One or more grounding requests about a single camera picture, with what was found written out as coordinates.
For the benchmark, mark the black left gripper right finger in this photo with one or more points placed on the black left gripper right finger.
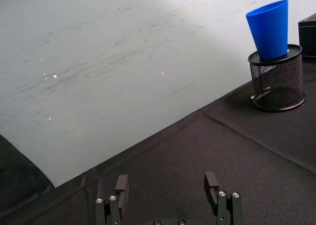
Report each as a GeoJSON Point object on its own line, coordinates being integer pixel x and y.
{"type": "Point", "coordinates": [211, 185]}

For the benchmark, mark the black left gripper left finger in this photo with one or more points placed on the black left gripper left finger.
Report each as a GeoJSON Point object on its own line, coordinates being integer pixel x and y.
{"type": "Point", "coordinates": [122, 190]}

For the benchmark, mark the black mesh pen holder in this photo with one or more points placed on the black mesh pen holder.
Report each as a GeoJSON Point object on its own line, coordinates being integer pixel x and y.
{"type": "Point", "coordinates": [279, 84]}

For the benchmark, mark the black tissue box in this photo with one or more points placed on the black tissue box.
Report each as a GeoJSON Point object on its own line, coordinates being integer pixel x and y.
{"type": "Point", "coordinates": [308, 39]}

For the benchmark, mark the black table cloth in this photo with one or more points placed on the black table cloth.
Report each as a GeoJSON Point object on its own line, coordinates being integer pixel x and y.
{"type": "Point", "coordinates": [187, 160]}

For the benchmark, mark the blue plastic cup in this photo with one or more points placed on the blue plastic cup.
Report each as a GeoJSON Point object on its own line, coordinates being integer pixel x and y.
{"type": "Point", "coordinates": [270, 29]}

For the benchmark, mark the pale wall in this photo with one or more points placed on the pale wall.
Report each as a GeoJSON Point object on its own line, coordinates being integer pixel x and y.
{"type": "Point", "coordinates": [111, 61]}

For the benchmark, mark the dark fabric drape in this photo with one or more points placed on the dark fabric drape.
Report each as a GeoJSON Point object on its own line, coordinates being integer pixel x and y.
{"type": "Point", "coordinates": [17, 168]}

